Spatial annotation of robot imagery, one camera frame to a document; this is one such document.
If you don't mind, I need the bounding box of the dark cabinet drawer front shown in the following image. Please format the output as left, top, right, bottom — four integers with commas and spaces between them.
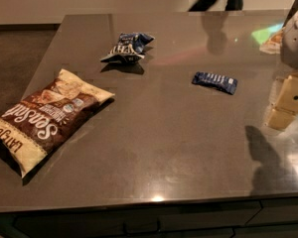
14, 201, 260, 238

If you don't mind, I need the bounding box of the brown sea salt chip bag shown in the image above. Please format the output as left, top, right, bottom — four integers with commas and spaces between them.
0, 69, 113, 177

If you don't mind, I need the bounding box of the black drawer handle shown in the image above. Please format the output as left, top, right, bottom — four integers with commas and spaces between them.
123, 220, 161, 236

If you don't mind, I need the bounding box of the blue rxbar blueberry bar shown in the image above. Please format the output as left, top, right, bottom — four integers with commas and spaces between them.
192, 71, 238, 95

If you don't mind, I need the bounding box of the blue crumpled chip bag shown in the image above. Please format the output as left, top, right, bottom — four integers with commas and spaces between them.
100, 33, 154, 63

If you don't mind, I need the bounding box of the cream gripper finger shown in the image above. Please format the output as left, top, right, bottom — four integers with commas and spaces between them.
275, 71, 298, 114
266, 108, 296, 131

